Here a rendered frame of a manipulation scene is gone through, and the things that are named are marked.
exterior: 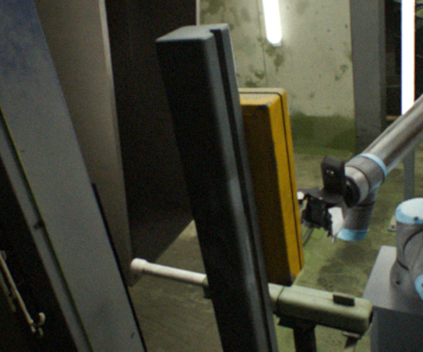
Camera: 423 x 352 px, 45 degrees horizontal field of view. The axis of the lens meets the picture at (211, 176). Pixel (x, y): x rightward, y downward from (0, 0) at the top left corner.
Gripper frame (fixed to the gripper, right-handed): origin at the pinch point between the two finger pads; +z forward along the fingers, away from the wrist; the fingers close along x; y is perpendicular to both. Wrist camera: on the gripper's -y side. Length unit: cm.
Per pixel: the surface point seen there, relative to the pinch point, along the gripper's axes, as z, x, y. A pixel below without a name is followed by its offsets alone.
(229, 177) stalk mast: 38.6, -9.1, -27.6
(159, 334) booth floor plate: -51, 84, 128
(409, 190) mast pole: -184, 23, 78
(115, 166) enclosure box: -27, 84, 29
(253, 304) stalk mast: 36.0, -12.6, -9.8
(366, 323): 13.9, -21.1, 3.7
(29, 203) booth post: 35, 38, -3
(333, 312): 15.2, -16.0, 3.8
